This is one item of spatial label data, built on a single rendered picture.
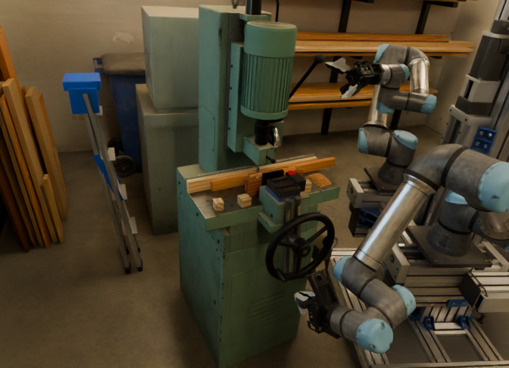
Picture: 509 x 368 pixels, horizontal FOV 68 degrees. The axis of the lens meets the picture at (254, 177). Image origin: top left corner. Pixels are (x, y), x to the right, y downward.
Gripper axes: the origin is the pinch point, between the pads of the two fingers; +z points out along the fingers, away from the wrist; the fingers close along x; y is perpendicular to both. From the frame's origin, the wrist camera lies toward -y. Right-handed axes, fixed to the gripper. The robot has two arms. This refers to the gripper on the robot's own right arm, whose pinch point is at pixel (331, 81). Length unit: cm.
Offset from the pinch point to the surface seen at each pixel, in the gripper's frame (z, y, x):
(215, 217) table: 48, -28, 33
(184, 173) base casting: 42, -67, 1
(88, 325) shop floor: 95, -130, 51
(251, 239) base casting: 33, -39, 43
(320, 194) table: 2.3, -28.7, 34.1
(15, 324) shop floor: 127, -140, 39
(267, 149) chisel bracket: 22.1, -22.0, 13.6
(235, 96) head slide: 29.3, -19.4, -9.0
